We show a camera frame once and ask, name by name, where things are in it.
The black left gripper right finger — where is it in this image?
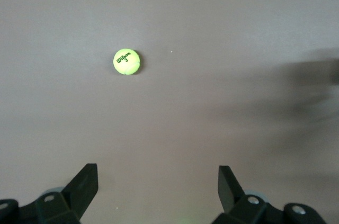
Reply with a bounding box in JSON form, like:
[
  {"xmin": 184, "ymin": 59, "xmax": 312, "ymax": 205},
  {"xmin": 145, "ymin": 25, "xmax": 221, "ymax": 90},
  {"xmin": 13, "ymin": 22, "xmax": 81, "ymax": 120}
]
[{"xmin": 211, "ymin": 165, "xmax": 325, "ymax": 224}]

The yellow Wilson tennis ball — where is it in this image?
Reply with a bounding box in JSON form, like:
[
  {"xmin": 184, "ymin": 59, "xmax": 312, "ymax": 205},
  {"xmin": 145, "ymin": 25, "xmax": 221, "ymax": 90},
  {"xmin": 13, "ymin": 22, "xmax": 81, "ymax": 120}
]
[{"xmin": 113, "ymin": 48, "xmax": 140, "ymax": 76}]

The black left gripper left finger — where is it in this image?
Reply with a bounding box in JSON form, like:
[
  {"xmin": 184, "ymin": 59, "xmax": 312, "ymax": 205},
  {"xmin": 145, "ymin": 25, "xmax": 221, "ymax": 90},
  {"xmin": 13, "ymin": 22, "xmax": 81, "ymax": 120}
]
[{"xmin": 0, "ymin": 164, "xmax": 99, "ymax": 224}]

